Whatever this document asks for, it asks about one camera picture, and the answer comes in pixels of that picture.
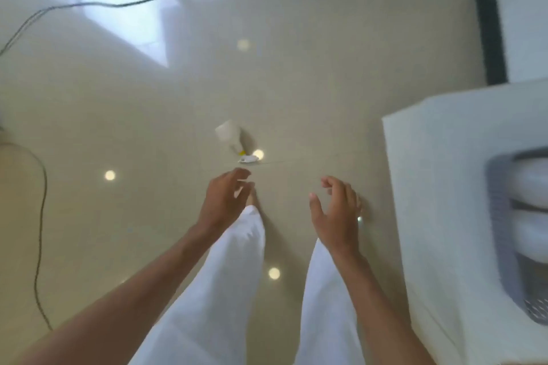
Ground person's right hand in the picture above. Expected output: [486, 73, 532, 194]
[309, 176, 363, 259]

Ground person's left hand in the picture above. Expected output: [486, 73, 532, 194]
[200, 167, 256, 234]

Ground person's left forearm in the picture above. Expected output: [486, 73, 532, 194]
[13, 224, 215, 365]

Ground person's right forearm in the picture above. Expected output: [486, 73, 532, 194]
[332, 249, 435, 365]

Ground white bottle with yellow neck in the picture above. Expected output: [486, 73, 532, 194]
[214, 119, 247, 157]

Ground white table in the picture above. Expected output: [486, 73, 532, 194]
[381, 79, 548, 365]

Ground white trousers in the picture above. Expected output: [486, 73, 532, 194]
[128, 205, 370, 365]

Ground grey plastic basket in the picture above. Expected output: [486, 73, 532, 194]
[485, 147, 548, 327]

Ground white bowl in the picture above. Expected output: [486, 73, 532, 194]
[510, 208, 548, 266]

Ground long black cable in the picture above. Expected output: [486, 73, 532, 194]
[0, 0, 213, 57]

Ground thin black cable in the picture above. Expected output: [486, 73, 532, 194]
[0, 141, 55, 332]

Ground black door frame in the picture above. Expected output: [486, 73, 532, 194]
[468, 0, 509, 86]

